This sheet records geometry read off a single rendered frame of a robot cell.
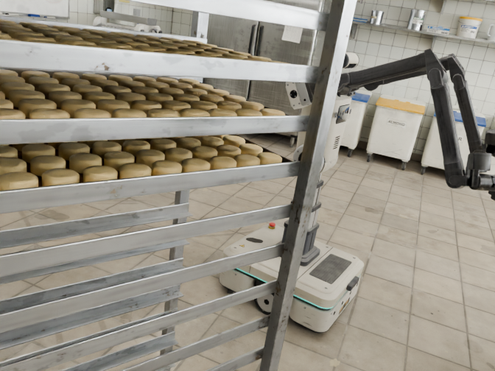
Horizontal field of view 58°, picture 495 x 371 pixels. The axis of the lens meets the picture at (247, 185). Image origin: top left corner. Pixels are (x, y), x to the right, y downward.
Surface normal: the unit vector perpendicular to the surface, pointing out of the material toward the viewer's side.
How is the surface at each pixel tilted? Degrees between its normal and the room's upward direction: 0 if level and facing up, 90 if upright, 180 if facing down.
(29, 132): 90
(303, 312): 90
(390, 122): 92
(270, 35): 90
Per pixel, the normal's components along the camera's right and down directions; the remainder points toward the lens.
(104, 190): 0.60, 0.36
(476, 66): -0.37, 0.27
